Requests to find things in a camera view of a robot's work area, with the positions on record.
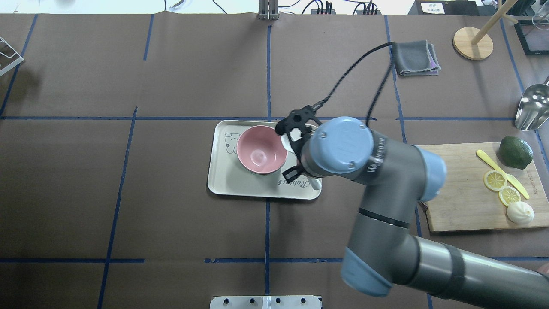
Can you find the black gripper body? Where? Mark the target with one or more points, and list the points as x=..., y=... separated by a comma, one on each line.
x=291, y=173

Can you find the small pink bowl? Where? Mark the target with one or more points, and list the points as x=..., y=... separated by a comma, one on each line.
x=260, y=150

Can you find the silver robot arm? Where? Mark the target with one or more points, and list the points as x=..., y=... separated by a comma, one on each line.
x=381, y=251

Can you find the beige serving tray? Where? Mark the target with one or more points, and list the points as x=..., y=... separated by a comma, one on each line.
x=227, y=176

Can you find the folded grey cloth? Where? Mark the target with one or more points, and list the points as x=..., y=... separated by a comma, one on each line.
x=417, y=58

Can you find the wooden cutting board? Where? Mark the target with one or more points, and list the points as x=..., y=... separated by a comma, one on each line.
x=465, y=203

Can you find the lemon slice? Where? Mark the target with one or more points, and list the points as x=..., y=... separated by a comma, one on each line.
x=494, y=180
x=508, y=195

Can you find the wooden mug tree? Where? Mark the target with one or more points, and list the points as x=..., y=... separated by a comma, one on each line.
x=475, y=44

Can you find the green lime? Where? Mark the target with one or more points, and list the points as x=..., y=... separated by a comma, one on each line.
x=515, y=153

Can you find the white steamed bun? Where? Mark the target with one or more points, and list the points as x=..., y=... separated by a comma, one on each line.
x=520, y=212

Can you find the metal scoop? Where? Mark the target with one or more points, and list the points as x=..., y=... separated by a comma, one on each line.
x=533, y=108

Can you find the metal tray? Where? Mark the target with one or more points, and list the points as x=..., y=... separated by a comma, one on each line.
x=533, y=37

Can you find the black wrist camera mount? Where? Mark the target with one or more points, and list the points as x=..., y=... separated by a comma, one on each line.
x=298, y=119

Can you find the white camera pole base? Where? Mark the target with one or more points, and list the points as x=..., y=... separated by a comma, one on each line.
x=267, y=302

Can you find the aluminium frame post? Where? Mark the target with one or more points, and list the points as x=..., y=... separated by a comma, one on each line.
x=268, y=10

